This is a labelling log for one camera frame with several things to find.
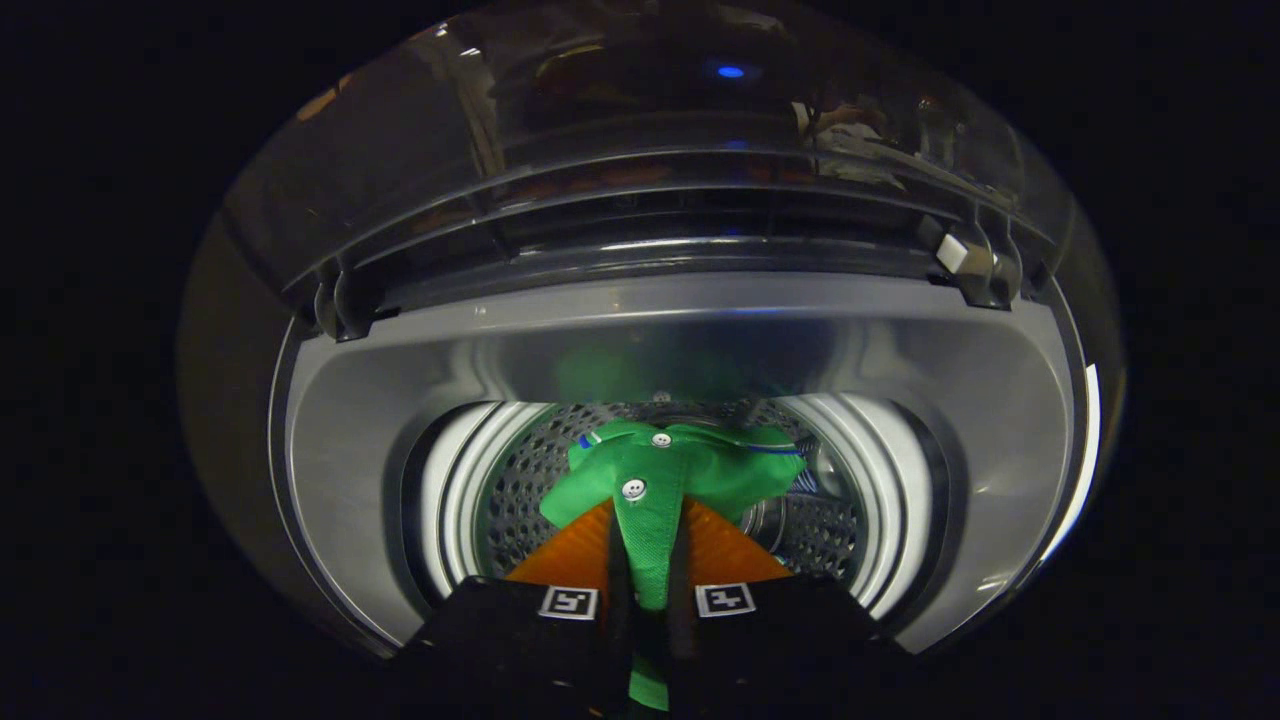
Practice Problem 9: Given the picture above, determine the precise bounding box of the green polo shirt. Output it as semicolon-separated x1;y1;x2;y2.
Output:
539;420;807;712

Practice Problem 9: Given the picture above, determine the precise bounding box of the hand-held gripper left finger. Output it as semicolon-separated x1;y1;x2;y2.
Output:
400;499;634;717

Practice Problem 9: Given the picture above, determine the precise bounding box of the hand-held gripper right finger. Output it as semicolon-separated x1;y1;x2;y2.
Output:
667;499;907;717

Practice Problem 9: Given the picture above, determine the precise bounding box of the dark grey washing machine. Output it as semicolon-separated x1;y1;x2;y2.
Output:
178;180;1127;663

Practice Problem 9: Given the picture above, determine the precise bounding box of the transparent washing machine lid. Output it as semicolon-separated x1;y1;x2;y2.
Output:
214;0;1081;343

